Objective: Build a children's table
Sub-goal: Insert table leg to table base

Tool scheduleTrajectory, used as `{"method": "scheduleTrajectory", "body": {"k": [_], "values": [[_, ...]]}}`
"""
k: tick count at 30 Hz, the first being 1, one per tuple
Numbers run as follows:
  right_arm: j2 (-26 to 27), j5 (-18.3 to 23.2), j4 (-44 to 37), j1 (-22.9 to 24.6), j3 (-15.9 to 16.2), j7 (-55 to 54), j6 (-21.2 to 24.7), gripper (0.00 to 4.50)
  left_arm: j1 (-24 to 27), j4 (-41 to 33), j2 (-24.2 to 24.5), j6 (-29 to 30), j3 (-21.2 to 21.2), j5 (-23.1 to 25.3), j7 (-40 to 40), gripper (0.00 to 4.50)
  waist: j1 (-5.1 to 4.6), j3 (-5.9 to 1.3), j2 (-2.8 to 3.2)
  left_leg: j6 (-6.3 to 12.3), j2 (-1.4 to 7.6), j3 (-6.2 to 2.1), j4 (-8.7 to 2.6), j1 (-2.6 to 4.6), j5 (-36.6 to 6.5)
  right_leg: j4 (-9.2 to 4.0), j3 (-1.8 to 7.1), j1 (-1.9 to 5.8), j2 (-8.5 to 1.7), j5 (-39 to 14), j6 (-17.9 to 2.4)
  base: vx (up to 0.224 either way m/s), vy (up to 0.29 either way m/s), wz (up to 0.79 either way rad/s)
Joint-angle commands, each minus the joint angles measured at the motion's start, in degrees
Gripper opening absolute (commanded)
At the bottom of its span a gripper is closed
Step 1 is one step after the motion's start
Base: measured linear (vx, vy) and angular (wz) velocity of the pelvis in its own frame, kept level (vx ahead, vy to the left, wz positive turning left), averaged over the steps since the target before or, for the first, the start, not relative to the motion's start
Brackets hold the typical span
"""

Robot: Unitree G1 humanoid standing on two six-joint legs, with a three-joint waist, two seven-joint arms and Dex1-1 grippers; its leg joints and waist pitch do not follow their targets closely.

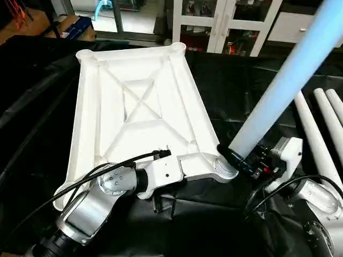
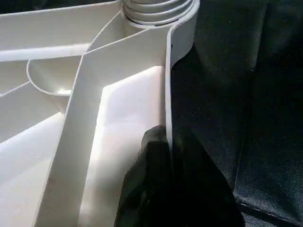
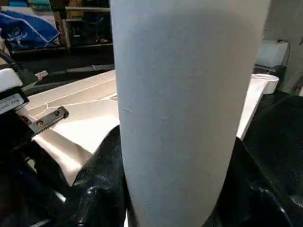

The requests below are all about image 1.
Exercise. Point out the grey metal pole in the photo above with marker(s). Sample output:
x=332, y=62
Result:
x=116, y=16

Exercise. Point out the white plastic table leg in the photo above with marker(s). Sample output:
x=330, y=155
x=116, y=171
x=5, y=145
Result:
x=289, y=80
x=311, y=134
x=336, y=104
x=329, y=118

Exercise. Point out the white drawer unit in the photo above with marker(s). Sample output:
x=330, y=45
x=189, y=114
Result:
x=289, y=29

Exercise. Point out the blue box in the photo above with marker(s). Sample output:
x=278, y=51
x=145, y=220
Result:
x=80, y=28

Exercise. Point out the turquoise plastic stool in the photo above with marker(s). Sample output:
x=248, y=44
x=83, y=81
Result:
x=104, y=8

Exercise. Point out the brown cardboard board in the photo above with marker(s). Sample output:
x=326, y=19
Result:
x=32, y=33

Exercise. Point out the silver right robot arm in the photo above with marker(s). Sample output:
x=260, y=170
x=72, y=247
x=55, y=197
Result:
x=321, y=201

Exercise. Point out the white glass door cabinet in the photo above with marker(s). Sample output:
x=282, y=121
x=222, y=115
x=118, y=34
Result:
x=220, y=27

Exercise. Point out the black work mat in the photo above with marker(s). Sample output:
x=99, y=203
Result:
x=236, y=96

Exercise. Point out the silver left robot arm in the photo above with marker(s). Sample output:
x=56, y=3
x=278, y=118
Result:
x=91, y=209

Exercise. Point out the white plastic table top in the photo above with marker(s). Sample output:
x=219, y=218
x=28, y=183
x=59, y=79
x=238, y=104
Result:
x=139, y=128

